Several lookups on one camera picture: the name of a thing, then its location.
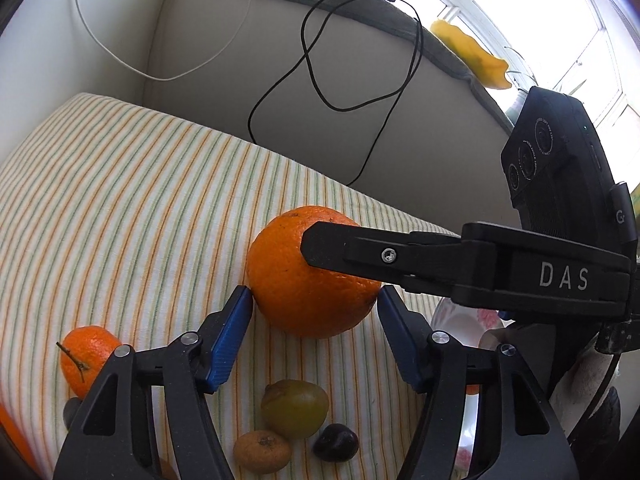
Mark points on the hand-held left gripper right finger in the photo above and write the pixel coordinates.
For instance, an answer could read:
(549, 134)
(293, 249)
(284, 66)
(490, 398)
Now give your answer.
(400, 340)

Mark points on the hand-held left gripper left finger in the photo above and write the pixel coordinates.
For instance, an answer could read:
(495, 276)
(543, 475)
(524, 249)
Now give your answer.
(230, 340)

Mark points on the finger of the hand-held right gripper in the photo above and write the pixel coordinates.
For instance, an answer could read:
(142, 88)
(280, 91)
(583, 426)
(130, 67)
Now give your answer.
(350, 250)

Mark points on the white floral plate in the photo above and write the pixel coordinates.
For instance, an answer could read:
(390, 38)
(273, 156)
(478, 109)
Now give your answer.
(455, 320)

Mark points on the small mandarin with stem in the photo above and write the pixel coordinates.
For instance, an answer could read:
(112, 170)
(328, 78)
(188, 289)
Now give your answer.
(95, 347)

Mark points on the person's right forearm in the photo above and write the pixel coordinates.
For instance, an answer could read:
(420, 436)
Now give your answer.
(600, 442)

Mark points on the person's right hand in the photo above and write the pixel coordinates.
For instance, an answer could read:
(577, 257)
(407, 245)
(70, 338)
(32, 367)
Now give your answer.
(575, 390)

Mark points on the green plum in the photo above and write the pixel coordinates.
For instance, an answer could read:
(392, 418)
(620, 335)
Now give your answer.
(295, 410)

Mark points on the striped cloth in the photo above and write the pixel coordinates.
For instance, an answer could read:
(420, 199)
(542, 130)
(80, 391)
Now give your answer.
(125, 210)

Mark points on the grey-green windowsill cushion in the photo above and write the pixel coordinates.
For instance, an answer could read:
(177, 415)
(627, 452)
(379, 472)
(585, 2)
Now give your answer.
(450, 60)

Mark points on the yellow dish on sill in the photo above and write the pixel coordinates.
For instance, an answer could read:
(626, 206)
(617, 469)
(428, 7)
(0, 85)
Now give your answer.
(470, 55)

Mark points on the white window frame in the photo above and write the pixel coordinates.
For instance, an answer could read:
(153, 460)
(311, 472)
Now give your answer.
(465, 10)

